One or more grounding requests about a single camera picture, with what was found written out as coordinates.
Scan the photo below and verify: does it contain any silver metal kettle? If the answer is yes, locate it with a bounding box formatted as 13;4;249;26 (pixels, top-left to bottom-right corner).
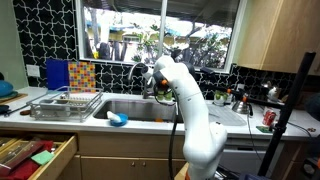
231;99;254;116

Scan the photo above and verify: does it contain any wooden base cabinet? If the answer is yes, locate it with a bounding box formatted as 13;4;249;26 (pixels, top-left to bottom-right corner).
56;132;188;180

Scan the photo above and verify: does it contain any white dishwasher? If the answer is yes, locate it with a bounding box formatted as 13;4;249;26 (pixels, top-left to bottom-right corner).
219;138;278;176

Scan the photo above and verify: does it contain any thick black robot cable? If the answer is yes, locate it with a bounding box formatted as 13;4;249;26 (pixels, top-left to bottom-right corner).
152;79;181;180

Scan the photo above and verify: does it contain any white cat figurine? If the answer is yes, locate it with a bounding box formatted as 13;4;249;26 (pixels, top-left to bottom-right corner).
266;81;281;103

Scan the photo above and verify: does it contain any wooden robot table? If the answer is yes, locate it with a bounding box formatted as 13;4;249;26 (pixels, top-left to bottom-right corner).
173;162;190;180

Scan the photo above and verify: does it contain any stainless steel sink basin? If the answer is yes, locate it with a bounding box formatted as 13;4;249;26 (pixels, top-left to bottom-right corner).
93;99;184;124

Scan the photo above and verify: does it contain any wooden wall cabinet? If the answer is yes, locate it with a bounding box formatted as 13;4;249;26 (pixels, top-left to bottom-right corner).
237;0;320;76

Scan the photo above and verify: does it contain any small green cloth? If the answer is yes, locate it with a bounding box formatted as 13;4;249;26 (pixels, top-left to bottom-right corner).
255;125;274;134

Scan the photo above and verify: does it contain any open wooden drawer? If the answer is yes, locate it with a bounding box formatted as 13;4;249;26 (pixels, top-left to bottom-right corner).
0;132;78;180

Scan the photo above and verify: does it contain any teal kettle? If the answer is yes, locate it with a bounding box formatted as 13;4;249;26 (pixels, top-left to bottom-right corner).
0;79;15;98

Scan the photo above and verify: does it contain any black tripod pole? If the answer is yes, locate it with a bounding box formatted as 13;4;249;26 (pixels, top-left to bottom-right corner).
257;51;317;178

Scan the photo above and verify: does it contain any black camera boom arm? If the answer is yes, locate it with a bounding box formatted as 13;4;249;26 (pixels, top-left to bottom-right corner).
199;66;284;110

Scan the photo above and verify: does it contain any green sponge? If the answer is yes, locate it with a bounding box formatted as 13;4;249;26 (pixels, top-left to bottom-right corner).
30;150;55;166

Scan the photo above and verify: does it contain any blue cutting board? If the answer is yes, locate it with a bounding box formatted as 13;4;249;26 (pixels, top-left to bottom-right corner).
45;58;70;91

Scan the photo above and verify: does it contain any metal wire dish rack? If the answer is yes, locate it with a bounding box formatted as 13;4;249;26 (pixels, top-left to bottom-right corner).
27;85;104;123

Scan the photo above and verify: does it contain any multicoloured checkered board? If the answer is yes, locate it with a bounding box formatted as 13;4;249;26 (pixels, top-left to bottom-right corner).
67;61;97;94

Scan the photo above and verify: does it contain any person in dark clothing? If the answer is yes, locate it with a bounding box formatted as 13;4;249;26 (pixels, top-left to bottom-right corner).
305;93;320;122

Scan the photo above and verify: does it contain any white scrubber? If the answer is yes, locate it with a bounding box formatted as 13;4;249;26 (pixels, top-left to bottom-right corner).
106;110;122;123

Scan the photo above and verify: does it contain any wooden trivet board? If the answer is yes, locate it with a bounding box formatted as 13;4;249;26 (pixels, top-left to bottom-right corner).
0;93;28;104

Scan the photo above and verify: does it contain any potted plant in cup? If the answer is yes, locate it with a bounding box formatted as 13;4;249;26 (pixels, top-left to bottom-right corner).
213;89;231;107

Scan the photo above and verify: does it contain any kitchen window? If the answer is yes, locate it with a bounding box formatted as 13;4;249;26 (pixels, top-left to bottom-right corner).
74;0;248;74

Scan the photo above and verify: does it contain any curved steel kitchen faucet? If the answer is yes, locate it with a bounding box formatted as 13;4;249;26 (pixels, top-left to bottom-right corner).
128;62;151;100

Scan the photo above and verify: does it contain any red cloth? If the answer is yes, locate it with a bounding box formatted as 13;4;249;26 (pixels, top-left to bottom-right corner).
0;139;54;180

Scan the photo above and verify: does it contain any thin black cable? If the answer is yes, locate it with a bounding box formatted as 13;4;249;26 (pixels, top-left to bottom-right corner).
245;113;264;163

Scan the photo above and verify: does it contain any blue dish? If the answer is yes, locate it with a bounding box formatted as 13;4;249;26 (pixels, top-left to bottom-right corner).
109;113;129;127

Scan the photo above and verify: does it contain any white wall switch plate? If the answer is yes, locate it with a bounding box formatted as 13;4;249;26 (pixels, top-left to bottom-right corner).
26;64;41;78

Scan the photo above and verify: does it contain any red soda can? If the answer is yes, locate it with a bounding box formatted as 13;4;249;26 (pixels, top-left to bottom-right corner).
262;109;278;127

